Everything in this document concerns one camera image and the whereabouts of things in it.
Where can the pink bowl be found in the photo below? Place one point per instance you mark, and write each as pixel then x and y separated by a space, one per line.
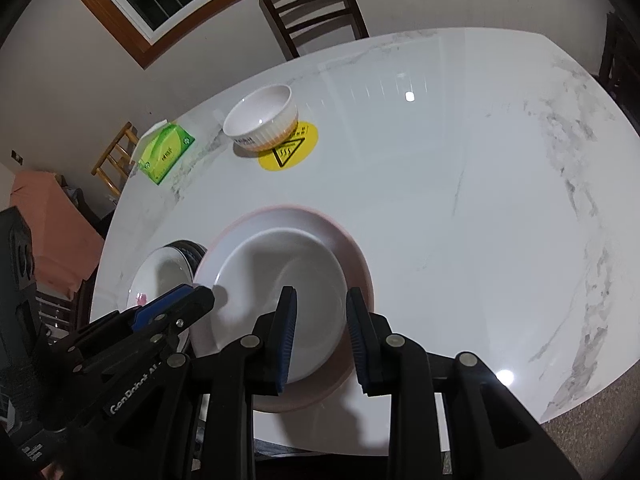
pixel 247 267

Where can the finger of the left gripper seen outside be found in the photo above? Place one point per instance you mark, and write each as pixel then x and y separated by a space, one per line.
pixel 171 314

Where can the yellow hot warning sticker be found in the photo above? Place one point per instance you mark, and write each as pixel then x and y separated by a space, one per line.
pixel 292 151

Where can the black plate under floral plate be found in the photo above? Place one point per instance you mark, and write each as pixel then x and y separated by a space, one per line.
pixel 183 257

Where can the green tissue box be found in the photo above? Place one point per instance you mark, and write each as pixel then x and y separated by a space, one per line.
pixel 160 148

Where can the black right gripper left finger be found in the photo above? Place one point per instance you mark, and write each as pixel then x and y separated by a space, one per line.
pixel 271 358

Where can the light wooden stool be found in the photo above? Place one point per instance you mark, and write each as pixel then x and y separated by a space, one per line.
pixel 115 163

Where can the pink cloth covered furniture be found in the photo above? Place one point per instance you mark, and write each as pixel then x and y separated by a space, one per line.
pixel 66 248

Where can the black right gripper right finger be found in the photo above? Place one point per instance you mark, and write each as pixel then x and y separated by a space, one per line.
pixel 368 332

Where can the white plate pink flowers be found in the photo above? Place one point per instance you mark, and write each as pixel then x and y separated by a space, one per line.
pixel 149 281

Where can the white Rabbit bowl orange base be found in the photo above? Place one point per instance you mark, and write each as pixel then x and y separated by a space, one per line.
pixel 263 119

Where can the wooden window frame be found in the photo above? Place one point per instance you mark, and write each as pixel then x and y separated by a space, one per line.
pixel 150 5

